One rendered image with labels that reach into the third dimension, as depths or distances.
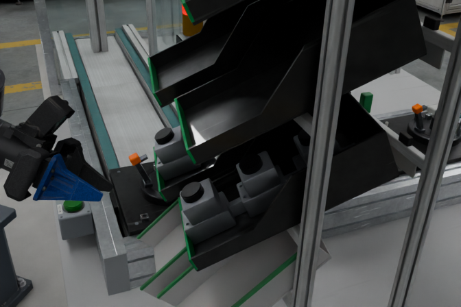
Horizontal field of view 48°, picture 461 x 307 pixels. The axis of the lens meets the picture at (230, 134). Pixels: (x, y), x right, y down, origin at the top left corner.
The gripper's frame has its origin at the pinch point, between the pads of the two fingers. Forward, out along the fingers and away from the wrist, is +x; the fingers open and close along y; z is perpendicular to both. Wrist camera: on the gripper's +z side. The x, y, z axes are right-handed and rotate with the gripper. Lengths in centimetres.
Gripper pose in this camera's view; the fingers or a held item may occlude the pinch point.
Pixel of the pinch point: (83, 181)
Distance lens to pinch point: 70.7
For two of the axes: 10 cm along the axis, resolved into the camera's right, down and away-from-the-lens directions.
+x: 9.0, 4.3, 0.6
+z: 4.4, -9.0, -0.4
